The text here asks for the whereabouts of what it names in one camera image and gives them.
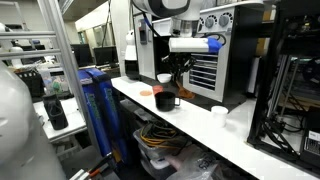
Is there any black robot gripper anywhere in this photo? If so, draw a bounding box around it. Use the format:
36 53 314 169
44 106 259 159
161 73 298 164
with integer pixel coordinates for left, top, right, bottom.
167 53 196 82

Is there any white mug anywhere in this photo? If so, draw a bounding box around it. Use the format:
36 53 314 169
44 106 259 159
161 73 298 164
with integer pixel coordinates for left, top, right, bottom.
211 106 228 127

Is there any wooden spoon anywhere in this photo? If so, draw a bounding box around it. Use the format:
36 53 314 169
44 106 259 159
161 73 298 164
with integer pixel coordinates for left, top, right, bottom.
176 81 195 99

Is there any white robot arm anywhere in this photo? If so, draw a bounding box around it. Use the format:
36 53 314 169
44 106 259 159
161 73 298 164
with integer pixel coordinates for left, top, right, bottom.
0 0 88 180

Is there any small white bowl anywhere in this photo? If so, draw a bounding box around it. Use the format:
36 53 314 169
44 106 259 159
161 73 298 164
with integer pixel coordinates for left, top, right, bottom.
157 73 172 83

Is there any orange plastic cup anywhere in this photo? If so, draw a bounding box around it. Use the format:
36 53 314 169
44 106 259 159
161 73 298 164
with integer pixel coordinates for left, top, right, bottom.
152 85 163 95

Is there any orange flat lid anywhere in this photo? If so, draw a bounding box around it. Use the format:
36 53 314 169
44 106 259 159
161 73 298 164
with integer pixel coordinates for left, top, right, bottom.
140 90 153 96

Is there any toy kitchen stove oven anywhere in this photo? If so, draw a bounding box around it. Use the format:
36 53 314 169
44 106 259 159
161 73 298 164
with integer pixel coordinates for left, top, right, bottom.
154 0 264 110

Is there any white black coffee machine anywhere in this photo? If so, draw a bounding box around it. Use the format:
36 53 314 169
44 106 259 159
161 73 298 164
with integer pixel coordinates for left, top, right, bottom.
125 30 139 80

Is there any toy white refrigerator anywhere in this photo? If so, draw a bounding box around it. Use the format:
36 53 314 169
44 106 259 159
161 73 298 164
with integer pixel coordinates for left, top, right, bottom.
133 10 155 79

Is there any clear plastic bag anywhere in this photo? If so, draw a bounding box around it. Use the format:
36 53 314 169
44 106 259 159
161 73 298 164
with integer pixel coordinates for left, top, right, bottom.
165 145 224 180

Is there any black cylinder container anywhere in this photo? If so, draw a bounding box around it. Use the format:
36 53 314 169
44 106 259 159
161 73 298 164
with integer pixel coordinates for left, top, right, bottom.
42 94 68 130

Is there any clear bin with cables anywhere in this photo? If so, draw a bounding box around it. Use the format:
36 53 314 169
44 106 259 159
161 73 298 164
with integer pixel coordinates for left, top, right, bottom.
133 121 191 160

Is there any black metal frame rack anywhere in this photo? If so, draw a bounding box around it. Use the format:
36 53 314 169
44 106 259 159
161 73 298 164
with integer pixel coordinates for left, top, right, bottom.
247 0 320 175

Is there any aluminium frame post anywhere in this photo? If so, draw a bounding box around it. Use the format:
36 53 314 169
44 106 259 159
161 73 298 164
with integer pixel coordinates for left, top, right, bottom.
37 0 100 152

